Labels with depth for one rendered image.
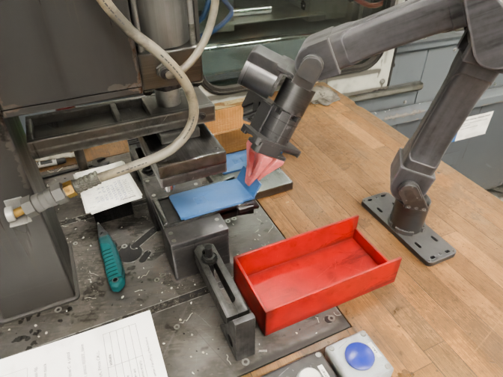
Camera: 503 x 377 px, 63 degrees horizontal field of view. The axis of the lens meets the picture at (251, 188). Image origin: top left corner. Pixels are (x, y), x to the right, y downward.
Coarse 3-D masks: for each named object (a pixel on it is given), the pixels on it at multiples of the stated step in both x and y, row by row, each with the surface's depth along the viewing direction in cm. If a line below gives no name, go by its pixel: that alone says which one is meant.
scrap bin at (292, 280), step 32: (352, 224) 76; (256, 256) 69; (288, 256) 73; (320, 256) 75; (352, 256) 75; (256, 288) 69; (288, 288) 69; (320, 288) 62; (352, 288) 65; (256, 320) 64; (288, 320) 63
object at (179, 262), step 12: (156, 216) 73; (156, 228) 80; (204, 240) 68; (216, 240) 69; (228, 240) 71; (168, 252) 71; (180, 252) 67; (192, 252) 69; (228, 252) 72; (180, 264) 69; (192, 264) 70; (180, 276) 71
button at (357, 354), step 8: (352, 344) 57; (360, 344) 57; (352, 352) 56; (360, 352) 56; (368, 352) 56; (352, 360) 55; (360, 360) 55; (368, 360) 55; (360, 368) 55; (368, 368) 55
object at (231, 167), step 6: (228, 156) 97; (234, 156) 97; (240, 156) 97; (246, 156) 97; (228, 162) 95; (240, 162) 95; (246, 162) 95; (228, 168) 94; (234, 168) 94; (240, 168) 94
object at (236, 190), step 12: (228, 180) 79; (240, 180) 78; (192, 192) 75; (204, 192) 75; (216, 192) 75; (228, 192) 75; (240, 192) 75; (252, 192) 74; (180, 204) 72; (192, 204) 72; (204, 204) 72; (216, 204) 72; (180, 216) 70
